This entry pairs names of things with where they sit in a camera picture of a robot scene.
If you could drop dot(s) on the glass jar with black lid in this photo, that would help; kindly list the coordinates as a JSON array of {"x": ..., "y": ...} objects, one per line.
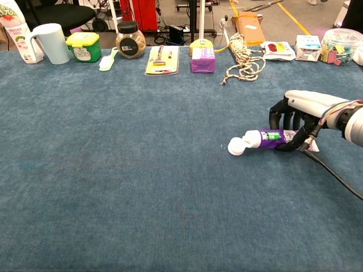
[{"x": 130, "y": 42}]

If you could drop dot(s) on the black stand column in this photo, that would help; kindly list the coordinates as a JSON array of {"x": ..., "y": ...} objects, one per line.
[{"x": 193, "y": 17}]

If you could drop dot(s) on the green box with yellow lid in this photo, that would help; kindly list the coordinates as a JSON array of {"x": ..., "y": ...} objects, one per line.
[{"x": 85, "y": 48}]

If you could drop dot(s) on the red cabinet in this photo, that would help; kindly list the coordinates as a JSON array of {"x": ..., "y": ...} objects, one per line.
[{"x": 141, "y": 14}]

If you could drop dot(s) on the person in black trousers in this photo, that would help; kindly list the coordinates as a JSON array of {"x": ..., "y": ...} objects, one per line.
[{"x": 356, "y": 14}]

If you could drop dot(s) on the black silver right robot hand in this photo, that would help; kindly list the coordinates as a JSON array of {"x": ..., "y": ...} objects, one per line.
[{"x": 312, "y": 103}]

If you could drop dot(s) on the purple toothpaste tube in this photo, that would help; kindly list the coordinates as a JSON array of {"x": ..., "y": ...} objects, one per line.
[{"x": 266, "y": 139}]

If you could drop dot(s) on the razor in yellow blister pack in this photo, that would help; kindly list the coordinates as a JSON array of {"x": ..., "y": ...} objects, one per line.
[{"x": 161, "y": 61}]

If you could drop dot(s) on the white box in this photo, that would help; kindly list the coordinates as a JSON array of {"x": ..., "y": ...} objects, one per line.
[{"x": 340, "y": 15}]

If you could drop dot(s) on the white frame pole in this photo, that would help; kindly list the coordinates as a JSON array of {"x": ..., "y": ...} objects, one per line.
[
  {"x": 202, "y": 20},
  {"x": 113, "y": 14}
]

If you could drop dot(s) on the small purple box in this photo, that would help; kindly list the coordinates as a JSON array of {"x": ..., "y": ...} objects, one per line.
[{"x": 202, "y": 61}]

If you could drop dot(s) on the black office chair base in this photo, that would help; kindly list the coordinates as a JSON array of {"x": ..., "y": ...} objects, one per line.
[{"x": 62, "y": 14}]

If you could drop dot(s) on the brown cardboard box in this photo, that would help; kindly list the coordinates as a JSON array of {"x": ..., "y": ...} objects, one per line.
[{"x": 249, "y": 31}]

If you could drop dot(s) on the yellow tape measure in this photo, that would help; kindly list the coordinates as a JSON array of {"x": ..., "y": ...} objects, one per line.
[{"x": 200, "y": 44}]

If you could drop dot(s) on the white printed bag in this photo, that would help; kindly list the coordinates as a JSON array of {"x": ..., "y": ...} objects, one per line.
[{"x": 358, "y": 56}]

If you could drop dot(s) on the white red yellow snack packet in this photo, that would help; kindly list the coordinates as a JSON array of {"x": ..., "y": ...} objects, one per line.
[{"x": 279, "y": 51}]

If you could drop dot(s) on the blue table mat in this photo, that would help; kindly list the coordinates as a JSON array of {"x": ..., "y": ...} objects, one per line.
[{"x": 141, "y": 170}]

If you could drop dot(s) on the small black box device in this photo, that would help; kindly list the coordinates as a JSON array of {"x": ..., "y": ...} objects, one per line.
[{"x": 176, "y": 35}]

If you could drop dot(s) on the white blue small carton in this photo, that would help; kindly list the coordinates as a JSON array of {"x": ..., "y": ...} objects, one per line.
[{"x": 307, "y": 48}]

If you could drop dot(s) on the light green brush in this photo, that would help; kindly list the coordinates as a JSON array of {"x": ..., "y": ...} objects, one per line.
[{"x": 106, "y": 63}]

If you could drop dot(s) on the clear tub of binder clips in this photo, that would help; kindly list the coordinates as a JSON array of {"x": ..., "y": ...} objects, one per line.
[{"x": 340, "y": 42}]

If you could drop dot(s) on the yellow-capped drink bottle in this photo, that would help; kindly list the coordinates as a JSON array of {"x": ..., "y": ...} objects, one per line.
[{"x": 20, "y": 42}]

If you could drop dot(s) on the white power strip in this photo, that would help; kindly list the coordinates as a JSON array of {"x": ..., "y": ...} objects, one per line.
[{"x": 224, "y": 21}]

